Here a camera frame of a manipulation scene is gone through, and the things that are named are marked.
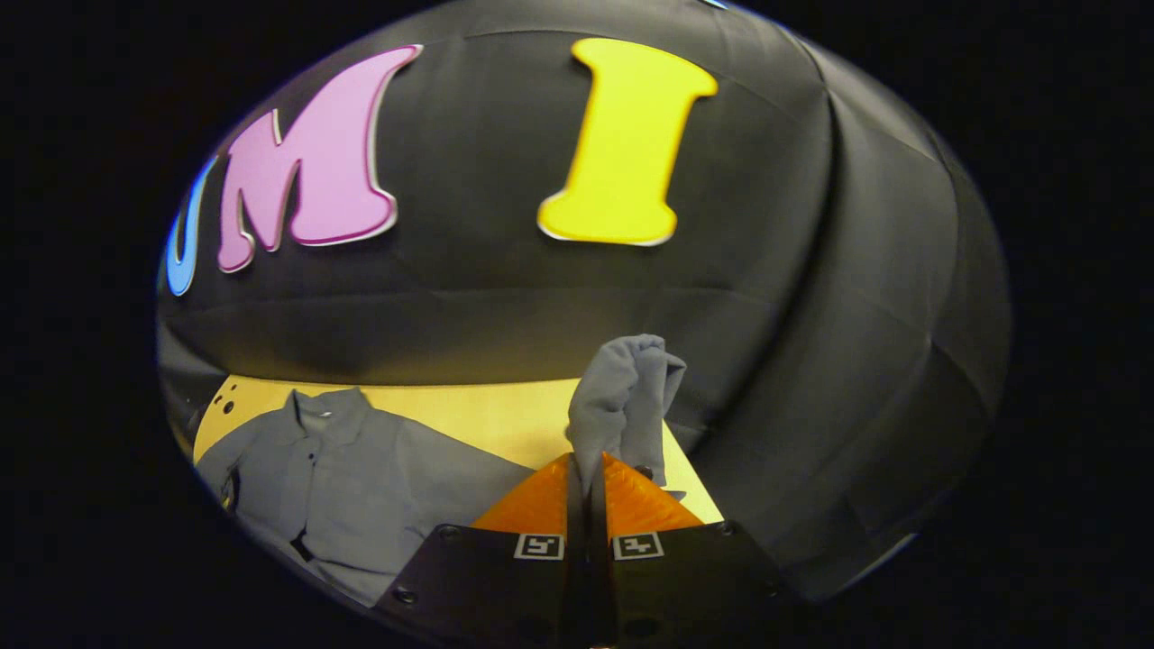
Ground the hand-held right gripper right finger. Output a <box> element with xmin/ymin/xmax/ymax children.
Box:
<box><xmin>592</xmin><ymin>452</ymin><xmax>799</xmax><ymax>649</ymax></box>

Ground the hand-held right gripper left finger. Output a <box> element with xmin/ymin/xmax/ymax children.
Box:
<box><xmin>372</xmin><ymin>452</ymin><xmax>593</xmax><ymax>649</ymax></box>

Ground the grey collared shirt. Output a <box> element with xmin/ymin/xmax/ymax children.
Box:
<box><xmin>196</xmin><ymin>334</ymin><xmax>688</xmax><ymax>607</ymax></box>

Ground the black backdrop cloth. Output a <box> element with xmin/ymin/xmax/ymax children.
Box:
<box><xmin>155</xmin><ymin>0</ymin><xmax>1012</xmax><ymax>600</ymax></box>

